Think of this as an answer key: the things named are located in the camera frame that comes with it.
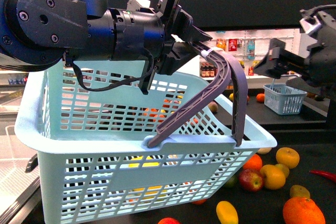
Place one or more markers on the brown kiwi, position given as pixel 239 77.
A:
pixel 299 191

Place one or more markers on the yellow orange persimmon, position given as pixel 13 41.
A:
pixel 273 176

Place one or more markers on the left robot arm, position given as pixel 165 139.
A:
pixel 37 34

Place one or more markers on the red chili pepper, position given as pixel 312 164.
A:
pixel 327 175

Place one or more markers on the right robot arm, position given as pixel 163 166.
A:
pixel 317 70

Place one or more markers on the yellow lemon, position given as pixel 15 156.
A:
pixel 140 161
pixel 226 213

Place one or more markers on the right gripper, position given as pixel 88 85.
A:
pixel 278 61

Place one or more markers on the light teal shopping basket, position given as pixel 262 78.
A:
pixel 85 141

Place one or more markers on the small blue basket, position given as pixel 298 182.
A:
pixel 282 99

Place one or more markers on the white sauce shelf unit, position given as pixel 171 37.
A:
pixel 250 46

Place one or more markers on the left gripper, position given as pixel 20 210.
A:
pixel 179 32

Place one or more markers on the small red apple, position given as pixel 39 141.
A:
pixel 251 180

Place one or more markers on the large orange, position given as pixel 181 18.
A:
pixel 302 210

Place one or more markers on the yellow apple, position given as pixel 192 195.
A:
pixel 288 156

